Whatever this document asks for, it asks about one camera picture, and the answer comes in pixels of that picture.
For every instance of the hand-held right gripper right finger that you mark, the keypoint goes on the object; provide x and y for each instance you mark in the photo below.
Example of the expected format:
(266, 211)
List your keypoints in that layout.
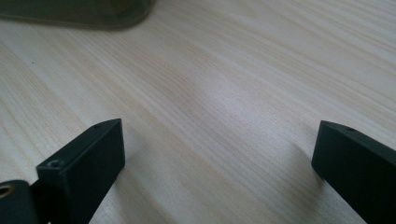
(361, 171)

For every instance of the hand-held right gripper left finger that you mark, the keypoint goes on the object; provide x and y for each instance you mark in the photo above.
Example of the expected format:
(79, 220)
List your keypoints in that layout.
(84, 174)

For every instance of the grey translucent storage box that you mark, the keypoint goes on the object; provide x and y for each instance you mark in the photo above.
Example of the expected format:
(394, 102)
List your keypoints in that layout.
(77, 12)

